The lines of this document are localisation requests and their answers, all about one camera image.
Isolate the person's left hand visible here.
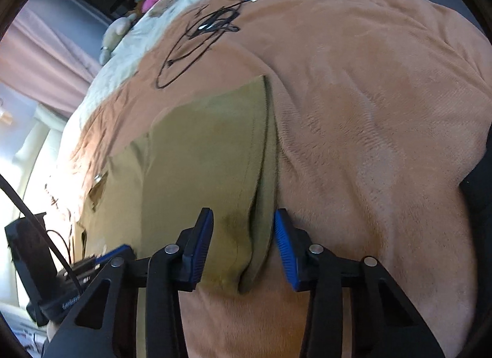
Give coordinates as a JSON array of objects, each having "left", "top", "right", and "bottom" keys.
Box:
[{"left": 46, "top": 320, "right": 60, "bottom": 343}]

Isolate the beige plush toy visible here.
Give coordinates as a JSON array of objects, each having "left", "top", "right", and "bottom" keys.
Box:
[{"left": 98, "top": 13, "right": 137, "bottom": 66}]

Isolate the orange-brown bed blanket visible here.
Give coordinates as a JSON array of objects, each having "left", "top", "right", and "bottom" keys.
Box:
[{"left": 61, "top": 0, "right": 491, "bottom": 357}]

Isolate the pink curtain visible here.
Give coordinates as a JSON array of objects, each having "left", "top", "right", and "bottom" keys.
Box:
[{"left": 1, "top": 7, "right": 101, "bottom": 117}]

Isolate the black coiled cable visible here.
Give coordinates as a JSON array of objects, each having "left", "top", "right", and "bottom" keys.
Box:
[{"left": 155, "top": 0, "right": 259, "bottom": 90}]

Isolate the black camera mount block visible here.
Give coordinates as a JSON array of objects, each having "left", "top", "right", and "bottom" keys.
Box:
[{"left": 4, "top": 217, "right": 58, "bottom": 326}]

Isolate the cream patterned duvet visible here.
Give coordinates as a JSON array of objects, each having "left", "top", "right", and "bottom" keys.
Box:
[{"left": 58, "top": 0, "right": 201, "bottom": 159}]

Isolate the olive brown printed t-shirt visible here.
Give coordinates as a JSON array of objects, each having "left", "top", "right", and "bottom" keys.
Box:
[{"left": 79, "top": 77, "right": 277, "bottom": 357}]

